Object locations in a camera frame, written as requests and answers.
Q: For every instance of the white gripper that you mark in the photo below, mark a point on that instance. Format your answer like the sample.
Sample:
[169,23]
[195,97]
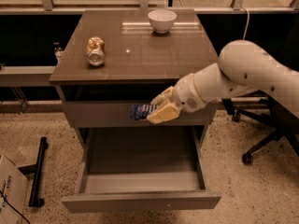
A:
[184,94]

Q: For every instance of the blue rxbar blueberry bar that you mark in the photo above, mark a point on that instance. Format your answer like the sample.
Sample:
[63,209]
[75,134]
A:
[139,112]

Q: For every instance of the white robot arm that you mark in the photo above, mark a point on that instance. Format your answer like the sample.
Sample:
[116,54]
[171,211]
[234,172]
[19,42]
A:
[243,67]

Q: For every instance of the grey drawer cabinet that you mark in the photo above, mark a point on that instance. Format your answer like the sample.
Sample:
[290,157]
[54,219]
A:
[139,63]

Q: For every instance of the open grey middle drawer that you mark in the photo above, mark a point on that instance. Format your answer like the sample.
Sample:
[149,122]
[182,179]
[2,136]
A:
[142,169]

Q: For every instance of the closed grey top drawer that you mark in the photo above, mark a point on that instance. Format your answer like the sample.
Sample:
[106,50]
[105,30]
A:
[95,114]

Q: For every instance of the white ceramic bowl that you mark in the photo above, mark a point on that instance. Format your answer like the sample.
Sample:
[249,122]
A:
[162,20]

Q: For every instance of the crushed metal soda can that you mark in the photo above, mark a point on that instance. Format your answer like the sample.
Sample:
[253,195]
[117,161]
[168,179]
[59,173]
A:
[96,51]

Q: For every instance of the small bottle behind cabinet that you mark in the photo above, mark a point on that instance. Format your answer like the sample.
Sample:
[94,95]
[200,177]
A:
[58,51]

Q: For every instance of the black metal stand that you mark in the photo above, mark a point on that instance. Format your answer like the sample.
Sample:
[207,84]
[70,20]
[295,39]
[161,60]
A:
[36,171]

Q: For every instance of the white cardboard box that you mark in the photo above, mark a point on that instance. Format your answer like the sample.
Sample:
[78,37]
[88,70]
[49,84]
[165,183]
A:
[13,185]

